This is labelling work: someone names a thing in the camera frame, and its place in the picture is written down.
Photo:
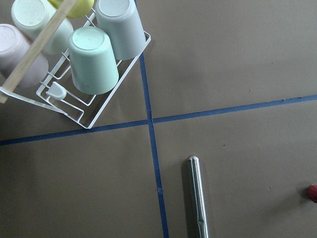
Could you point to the pink cup on rack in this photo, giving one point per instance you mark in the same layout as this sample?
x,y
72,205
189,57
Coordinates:
x,y
13,47

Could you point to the white wire cup rack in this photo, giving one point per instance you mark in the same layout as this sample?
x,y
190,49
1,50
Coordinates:
x,y
58,94

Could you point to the pale green cup on rack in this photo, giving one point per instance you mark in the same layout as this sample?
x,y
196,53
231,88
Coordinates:
x,y
32,16

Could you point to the wooden rack handle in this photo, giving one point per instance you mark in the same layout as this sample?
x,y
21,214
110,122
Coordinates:
x,y
37,46

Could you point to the red strawberry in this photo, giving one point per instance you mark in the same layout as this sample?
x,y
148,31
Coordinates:
x,y
311,193

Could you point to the mint green cup on rack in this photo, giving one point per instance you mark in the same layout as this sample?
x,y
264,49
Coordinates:
x,y
92,61

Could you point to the grey cup on rack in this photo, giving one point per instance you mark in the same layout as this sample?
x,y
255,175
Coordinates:
x,y
121,21

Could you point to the yellow cup on rack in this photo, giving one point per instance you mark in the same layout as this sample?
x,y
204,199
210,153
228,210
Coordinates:
x,y
80,9

